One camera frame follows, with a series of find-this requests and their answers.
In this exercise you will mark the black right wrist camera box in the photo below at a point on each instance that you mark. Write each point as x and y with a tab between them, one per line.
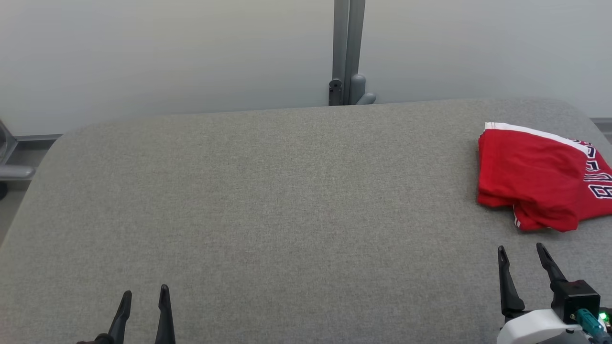
576	296

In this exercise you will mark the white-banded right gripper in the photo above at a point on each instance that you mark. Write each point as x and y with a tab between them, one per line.
535	329

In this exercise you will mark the grey wall baseboard rail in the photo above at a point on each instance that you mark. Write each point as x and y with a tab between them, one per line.
38	137
602	125

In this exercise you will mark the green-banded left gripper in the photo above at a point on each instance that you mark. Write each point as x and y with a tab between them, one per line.
98	339

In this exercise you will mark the grey metal partition post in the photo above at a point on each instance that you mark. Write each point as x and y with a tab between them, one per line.
14	172
348	43

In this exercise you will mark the red Bulls 23 basketball shorts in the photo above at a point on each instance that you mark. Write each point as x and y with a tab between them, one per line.
526	167

